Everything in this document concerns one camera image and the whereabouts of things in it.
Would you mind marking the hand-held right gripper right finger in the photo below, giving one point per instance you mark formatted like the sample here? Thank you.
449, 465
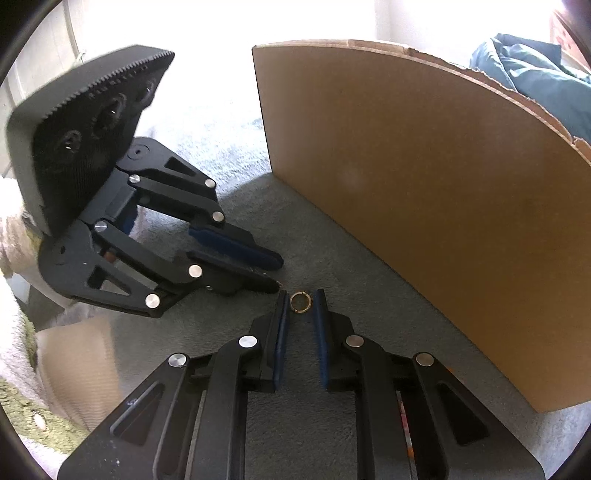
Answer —
321, 337

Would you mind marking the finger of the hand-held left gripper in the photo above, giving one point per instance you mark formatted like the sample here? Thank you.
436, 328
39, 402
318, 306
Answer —
249, 277
221, 240

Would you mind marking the teal duvet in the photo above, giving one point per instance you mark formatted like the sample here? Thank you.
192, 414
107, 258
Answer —
531, 78

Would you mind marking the cardboard box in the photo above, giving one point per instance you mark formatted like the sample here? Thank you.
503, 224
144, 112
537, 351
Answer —
415, 207

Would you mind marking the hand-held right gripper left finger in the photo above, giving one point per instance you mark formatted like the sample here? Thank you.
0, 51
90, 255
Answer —
281, 332

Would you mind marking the person's white fuzzy robe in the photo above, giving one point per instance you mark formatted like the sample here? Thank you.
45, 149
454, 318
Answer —
27, 406

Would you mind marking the person's cream trouser leg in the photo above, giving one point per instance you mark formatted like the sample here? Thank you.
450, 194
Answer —
78, 360

